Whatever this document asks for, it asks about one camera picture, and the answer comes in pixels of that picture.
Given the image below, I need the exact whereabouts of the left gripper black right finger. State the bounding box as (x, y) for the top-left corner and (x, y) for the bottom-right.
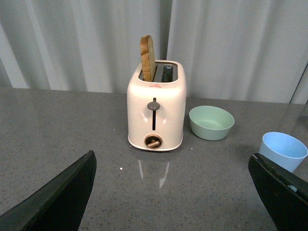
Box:
(248, 153), (308, 231)

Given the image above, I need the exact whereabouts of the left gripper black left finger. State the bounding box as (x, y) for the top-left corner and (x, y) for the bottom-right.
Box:
(0, 151), (97, 231)

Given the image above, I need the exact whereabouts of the light blue cup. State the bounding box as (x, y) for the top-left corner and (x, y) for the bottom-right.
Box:
(259, 132), (308, 172)

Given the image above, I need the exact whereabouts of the green bowl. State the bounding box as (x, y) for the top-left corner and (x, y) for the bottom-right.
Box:
(189, 106), (235, 141)

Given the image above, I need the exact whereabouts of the cream two-slot toaster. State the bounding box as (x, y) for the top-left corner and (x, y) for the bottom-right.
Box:
(127, 60), (186, 152)

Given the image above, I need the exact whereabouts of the white curtain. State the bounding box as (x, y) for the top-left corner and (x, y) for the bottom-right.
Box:
(0, 0), (308, 104)

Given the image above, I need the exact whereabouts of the toasted bread slice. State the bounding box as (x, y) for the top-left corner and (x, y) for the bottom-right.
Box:
(140, 35), (156, 82)

